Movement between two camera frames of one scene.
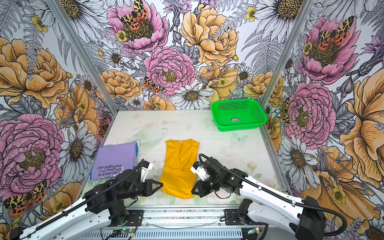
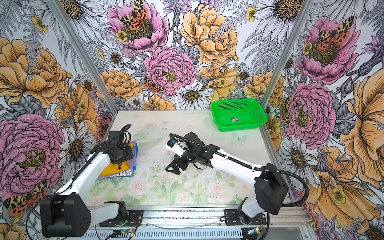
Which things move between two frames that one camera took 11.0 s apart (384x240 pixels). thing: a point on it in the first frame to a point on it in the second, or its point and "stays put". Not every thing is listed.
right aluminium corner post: [287, 51] stays put
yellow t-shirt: [178, 180] to [114, 169]
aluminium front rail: [178, 219] stays put
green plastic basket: [238, 114] stays put
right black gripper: [200, 184] to [176, 170]
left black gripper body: [140, 188] to [125, 154]
